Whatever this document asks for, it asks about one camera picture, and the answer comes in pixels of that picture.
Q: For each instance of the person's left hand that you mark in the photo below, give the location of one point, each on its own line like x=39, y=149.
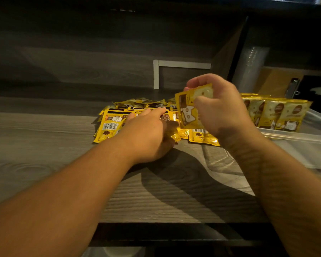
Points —
x=147, y=136

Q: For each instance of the person's right hand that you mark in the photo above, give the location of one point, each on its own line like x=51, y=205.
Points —
x=224, y=112

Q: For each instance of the pile of yellow sachets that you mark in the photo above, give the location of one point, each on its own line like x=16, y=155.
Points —
x=112, y=125

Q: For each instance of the yellow sachet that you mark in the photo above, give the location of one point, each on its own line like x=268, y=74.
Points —
x=187, y=115

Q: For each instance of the row of packets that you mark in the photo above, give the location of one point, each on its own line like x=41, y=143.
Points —
x=272, y=115

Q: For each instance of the clear plastic container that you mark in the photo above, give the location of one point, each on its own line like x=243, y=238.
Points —
x=305, y=149

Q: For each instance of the person's right forearm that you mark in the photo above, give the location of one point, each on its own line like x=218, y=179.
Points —
x=283, y=190

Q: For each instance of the person's left forearm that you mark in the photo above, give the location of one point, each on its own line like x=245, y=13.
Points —
x=56, y=206

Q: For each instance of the wrapped stack of clear cups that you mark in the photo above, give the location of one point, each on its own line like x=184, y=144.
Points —
x=250, y=69

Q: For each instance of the brown clipboard with metal clip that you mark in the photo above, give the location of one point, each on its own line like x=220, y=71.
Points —
x=270, y=82

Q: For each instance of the wrapped stack of white lids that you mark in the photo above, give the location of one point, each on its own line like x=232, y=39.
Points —
x=123, y=252

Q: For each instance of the white angled bracket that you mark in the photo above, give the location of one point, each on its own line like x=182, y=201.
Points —
x=156, y=77

